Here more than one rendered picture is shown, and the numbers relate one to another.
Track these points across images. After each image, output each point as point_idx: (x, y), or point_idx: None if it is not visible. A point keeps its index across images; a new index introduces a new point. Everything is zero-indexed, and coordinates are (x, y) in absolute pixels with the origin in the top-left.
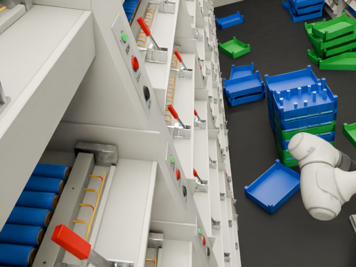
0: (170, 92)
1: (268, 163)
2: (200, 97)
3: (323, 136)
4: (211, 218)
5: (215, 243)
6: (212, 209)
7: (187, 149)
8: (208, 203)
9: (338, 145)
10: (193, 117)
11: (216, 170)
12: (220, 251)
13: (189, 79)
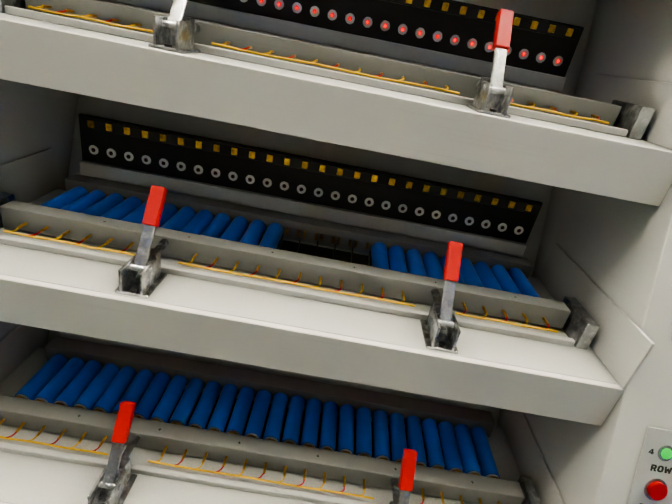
0: (359, 68)
1: None
2: (613, 359)
3: None
4: (116, 446)
5: (48, 489)
6: (184, 503)
7: (104, 37)
8: (67, 287)
9: None
10: (251, 68)
11: None
12: (9, 496)
13: (474, 110)
